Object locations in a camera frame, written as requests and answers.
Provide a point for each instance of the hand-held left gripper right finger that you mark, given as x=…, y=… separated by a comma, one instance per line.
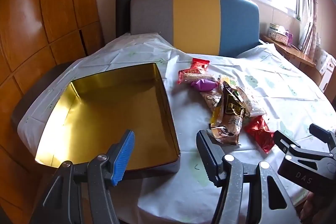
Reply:
x=210, y=158

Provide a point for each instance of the tissue box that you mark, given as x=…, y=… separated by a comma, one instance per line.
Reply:
x=278, y=33

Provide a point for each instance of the wooden side desk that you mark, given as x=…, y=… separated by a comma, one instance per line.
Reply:
x=291, y=53

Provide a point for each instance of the white printed tablecloth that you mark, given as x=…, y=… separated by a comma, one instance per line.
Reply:
x=275, y=82

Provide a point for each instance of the sesame bar packet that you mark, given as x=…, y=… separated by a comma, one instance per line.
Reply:
x=195, y=77

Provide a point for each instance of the person's right hand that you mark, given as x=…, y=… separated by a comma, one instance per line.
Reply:
x=309, y=208

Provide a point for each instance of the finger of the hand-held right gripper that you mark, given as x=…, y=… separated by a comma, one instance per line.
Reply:
x=284, y=141
x=321, y=133

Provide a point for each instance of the brown and gold snack packet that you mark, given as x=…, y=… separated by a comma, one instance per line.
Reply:
x=227, y=130

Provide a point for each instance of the purple snack packet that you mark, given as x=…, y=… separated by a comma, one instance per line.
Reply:
x=203, y=85

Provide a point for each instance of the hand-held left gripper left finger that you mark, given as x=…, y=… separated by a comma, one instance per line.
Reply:
x=123, y=155

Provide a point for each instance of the crimson gold-print snack packet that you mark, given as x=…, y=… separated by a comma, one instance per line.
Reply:
x=260, y=134

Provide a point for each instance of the small purple box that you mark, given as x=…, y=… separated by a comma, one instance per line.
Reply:
x=289, y=39

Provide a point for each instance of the wooden wardrobe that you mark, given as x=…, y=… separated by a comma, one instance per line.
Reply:
x=26, y=16

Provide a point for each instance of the clear seed packet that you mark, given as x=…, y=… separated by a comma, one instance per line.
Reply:
x=253, y=103

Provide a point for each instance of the grey yellow blue chair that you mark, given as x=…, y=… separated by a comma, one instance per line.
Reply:
x=194, y=22

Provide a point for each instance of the gold tin box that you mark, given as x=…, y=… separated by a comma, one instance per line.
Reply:
x=110, y=113

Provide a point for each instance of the white cabinet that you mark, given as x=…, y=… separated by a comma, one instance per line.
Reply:
x=325, y=69

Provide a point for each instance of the hanging beige curtain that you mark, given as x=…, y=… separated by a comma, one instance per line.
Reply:
x=311, y=32

